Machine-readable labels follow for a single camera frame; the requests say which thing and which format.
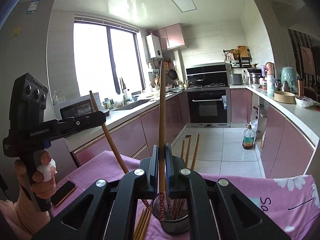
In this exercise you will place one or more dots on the lone wooden chopstick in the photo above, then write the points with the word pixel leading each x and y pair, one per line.
pixel 109 139

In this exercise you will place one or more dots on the black mesh cup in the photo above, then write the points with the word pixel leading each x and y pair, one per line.
pixel 176 219

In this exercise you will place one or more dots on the black wall rack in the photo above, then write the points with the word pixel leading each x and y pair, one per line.
pixel 238 58

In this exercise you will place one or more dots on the smartphone on table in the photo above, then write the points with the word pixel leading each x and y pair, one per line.
pixel 63 192

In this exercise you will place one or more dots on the kitchen window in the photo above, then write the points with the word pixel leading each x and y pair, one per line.
pixel 107 60

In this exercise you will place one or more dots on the person's left hand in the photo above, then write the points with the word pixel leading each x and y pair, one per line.
pixel 43 189

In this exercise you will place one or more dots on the pink wall cabinet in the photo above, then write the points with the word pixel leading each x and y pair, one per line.
pixel 170 37

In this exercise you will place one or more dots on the white microwave oven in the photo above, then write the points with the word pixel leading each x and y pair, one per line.
pixel 74 108

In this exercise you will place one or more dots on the pink thermos jug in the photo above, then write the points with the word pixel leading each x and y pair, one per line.
pixel 270 72

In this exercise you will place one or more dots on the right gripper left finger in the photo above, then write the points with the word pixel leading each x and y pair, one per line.
pixel 106 210

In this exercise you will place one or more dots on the black built-in oven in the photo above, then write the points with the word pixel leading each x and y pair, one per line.
pixel 209 107

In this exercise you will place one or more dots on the white water heater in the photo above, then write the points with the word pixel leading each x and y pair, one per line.
pixel 154 47

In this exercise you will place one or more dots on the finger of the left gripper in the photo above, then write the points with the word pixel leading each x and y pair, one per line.
pixel 74 125

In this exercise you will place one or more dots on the black range hood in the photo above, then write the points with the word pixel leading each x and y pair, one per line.
pixel 214 74

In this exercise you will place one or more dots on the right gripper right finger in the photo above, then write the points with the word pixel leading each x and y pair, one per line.
pixel 217 209

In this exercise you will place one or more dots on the pink base cabinets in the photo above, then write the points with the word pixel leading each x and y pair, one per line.
pixel 291 142

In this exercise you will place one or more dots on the pink floral tablecloth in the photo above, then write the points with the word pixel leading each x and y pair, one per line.
pixel 292 203

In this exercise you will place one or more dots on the oil bottle on floor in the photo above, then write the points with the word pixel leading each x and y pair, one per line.
pixel 248 137

